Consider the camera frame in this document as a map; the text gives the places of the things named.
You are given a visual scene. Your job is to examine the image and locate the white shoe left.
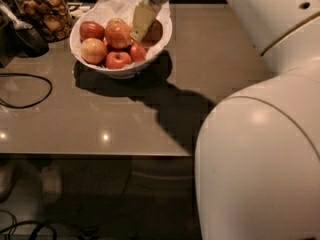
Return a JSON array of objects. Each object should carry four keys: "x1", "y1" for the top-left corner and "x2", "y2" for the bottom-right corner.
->
[{"x1": 0, "y1": 160, "x2": 15, "y2": 200}]

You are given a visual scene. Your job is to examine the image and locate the white ceramic bowl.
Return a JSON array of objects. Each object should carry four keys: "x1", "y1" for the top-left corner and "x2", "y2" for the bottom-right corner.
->
[{"x1": 69, "y1": 0, "x2": 173, "y2": 80}]

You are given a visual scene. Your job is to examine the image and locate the yellow apple front left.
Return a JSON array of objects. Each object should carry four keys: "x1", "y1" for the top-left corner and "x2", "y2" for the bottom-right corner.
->
[{"x1": 80, "y1": 38, "x2": 108, "y2": 65}]

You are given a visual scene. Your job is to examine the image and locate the white paper bowl liner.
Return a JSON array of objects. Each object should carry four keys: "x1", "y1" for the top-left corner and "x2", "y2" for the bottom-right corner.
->
[{"x1": 72, "y1": 0, "x2": 172, "y2": 68}]

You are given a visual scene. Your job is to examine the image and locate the yellow-red apple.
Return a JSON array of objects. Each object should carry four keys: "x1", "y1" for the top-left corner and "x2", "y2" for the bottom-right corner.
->
[{"x1": 141, "y1": 20, "x2": 163, "y2": 47}]

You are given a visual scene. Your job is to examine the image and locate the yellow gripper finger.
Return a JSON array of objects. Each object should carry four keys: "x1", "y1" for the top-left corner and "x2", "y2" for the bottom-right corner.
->
[{"x1": 131, "y1": 0, "x2": 160, "y2": 42}]

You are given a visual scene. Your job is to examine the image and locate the white shoe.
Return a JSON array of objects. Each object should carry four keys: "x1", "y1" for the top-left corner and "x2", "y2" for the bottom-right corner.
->
[
  {"x1": 40, "y1": 166, "x2": 62, "y2": 204},
  {"x1": 0, "y1": 160, "x2": 15, "y2": 200}
]

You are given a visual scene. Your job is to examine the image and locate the black scoop with metal handle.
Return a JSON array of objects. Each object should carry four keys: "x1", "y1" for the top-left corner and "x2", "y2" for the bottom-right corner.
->
[{"x1": 0, "y1": 0, "x2": 49, "y2": 57}]

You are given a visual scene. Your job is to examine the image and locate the small items behind bowl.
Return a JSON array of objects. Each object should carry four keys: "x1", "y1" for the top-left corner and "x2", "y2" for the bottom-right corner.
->
[{"x1": 68, "y1": 2, "x2": 91, "y2": 18}]

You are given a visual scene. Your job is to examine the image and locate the dark red apple back left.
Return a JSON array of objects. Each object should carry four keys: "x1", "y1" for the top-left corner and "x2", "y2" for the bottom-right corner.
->
[{"x1": 79, "y1": 21, "x2": 104, "y2": 41}]

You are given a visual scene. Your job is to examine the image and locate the red apple centre top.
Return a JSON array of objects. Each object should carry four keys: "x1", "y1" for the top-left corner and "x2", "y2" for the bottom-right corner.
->
[{"x1": 105, "y1": 23, "x2": 131, "y2": 49}]

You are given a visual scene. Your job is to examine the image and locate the small red apple front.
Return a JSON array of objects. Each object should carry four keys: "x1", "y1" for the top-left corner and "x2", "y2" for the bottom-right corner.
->
[{"x1": 105, "y1": 51, "x2": 132, "y2": 69}]

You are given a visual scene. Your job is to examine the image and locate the black cable on table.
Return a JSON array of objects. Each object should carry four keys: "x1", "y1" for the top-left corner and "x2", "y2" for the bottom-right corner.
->
[{"x1": 0, "y1": 72, "x2": 54, "y2": 110}]

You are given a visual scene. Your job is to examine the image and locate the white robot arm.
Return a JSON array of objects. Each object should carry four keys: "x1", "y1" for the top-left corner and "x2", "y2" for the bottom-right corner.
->
[{"x1": 194, "y1": 0, "x2": 320, "y2": 240}]

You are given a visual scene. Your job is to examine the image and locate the small red apple under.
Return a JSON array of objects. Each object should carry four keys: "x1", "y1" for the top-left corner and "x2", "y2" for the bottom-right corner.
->
[{"x1": 129, "y1": 43, "x2": 146, "y2": 62}]

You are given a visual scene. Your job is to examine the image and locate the glass jar of dried chips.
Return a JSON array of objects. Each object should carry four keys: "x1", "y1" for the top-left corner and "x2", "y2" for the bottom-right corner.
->
[{"x1": 15, "y1": 0, "x2": 72, "y2": 42}]

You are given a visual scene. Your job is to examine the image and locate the black cables on floor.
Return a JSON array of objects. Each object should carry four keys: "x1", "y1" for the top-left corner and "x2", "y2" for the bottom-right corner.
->
[{"x1": 0, "y1": 170, "x2": 139, "y2": 240}]

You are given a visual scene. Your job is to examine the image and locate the white shoe right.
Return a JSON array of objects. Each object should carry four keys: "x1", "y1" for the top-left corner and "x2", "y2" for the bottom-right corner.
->
[{"x1": 40, "y1": 166, "x2": 62, "y2": 204}]

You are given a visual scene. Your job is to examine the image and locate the partly hidden apple at back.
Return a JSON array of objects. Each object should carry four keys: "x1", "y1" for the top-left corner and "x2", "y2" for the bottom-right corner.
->
[{"x1": 107, "y1": 18, "x2": 126, "y2": 26}]

